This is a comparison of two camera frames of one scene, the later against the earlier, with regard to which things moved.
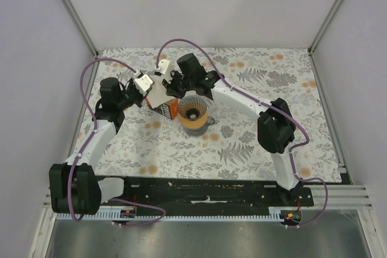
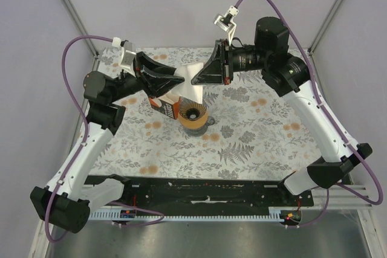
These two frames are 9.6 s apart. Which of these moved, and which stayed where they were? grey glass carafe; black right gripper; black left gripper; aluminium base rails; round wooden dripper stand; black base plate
Moved: black right gripper; black left gripper
Stayed: grey glass carafe; aluminium base rails; black base plate; round wooden dripper stand
